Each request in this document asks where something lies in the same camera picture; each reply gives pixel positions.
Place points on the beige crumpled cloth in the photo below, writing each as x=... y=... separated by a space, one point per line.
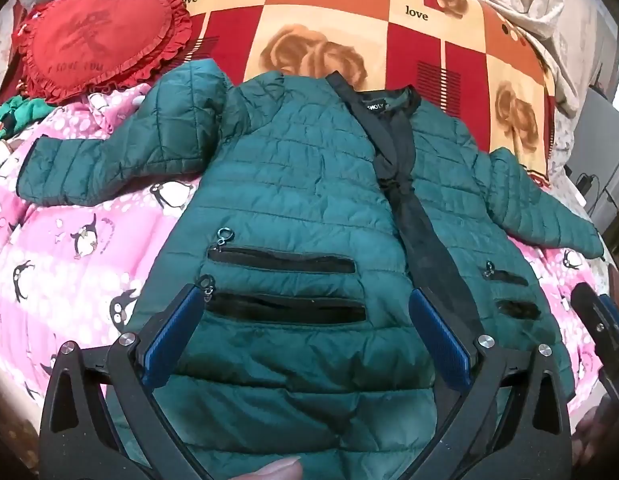
x=549 y=15

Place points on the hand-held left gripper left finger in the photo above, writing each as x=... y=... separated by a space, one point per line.
x=172 y=340

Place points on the white cabinet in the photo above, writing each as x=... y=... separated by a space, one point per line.
x=602 y=120

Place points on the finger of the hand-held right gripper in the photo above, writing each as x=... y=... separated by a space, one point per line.
x=597 y=312

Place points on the red orange checkered rose blanket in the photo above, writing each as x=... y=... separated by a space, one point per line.
x=309 y=15

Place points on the red heart-shaped frilled pillow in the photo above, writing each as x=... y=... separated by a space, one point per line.
x=94 y=40

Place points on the green cloth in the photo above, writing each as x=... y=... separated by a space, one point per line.
x=19 y=112

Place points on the green quilted jacket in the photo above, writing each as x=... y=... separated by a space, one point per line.
x=299 y=185

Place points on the person's right hand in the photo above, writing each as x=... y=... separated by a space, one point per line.
x=597 y=440

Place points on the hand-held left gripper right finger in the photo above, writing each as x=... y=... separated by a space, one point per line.
x=442 y=340

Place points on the pink penguin print blanket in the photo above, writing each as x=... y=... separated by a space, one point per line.
x=64 y=240

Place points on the person's left hand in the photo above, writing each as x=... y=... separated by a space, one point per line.
x=277 y=471

